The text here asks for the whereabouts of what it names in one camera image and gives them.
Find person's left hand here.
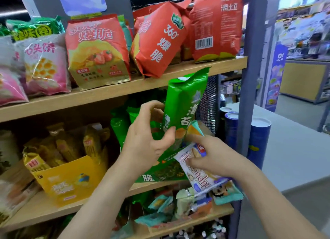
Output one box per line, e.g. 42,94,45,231
121,100,176,170

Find person's right hand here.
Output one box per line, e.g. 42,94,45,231
184,134,256,180

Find white biscuit packet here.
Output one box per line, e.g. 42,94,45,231
174,143,230,195

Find green seaweed snack bag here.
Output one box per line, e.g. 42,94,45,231
162,67,210,150

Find teal cartoon snack packet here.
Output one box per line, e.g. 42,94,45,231
211,180,244,206

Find person's right forearm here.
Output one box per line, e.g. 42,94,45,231
229,164,328,239

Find person's left forearm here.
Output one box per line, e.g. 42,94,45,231
57,154,155,239

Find flat green seaweed bag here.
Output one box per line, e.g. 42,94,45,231
134,149,189,183

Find teal orange snack packet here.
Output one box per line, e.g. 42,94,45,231
186,120,205,137

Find white green small packet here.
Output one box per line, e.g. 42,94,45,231
175,187,195,219

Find black metal mesh panel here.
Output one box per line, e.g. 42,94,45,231
197,75,220,134

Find pile of teal small packets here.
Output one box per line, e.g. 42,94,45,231
134,194,176,227

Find pile of small white sweets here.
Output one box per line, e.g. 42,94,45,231
177,218,228,239

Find large blue cylinder canister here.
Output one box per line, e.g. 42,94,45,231
247,117,272,170

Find wooden shelf rack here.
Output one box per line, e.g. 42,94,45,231
0,56,248,239

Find pile of yellow stick packets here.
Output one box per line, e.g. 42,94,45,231
23,122,111,171

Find yellow cardboard display box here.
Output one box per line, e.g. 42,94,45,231
34,155,108,208

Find red tomato chips bag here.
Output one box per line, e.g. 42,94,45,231
65,14,131,91

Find teal snack bag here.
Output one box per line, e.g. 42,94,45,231
117,15,134,52

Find blue standing banner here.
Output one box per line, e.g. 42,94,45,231
265,42,288,113

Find red chips bag with barcode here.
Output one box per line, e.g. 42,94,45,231
189,0,244,63

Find wooden counter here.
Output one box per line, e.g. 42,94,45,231
279,59,330,104

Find pink white snack bag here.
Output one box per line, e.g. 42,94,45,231
15,34,72,96

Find stack of beige packets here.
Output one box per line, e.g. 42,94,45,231
0,164,40,222

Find pale blue sign card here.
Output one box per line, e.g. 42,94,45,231
55,0,107,16

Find green yellow snack bag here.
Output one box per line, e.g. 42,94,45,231
6,16,65,41

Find grey shelf post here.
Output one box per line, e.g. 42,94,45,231
235,0,270,158

